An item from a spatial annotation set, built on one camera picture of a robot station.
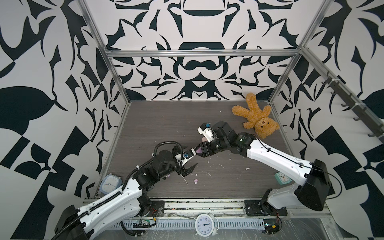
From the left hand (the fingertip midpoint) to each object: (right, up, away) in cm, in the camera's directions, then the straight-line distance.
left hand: (191, 151), depth 74 cm
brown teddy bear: (+44, +16, +28) cm, 55 cm away
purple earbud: (+2, -18, +9) cm, 20 cm away
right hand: (+3, +1, -1) cm, 3 cm away
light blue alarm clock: (-43, -18, +6) cm, 47 cm away
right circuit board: (+38, -35, -3) cm, 51 cm away
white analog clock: (+7, -32, -6) cm, 33 cm away
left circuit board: (-21, -33, -4) cm, 39 cm away
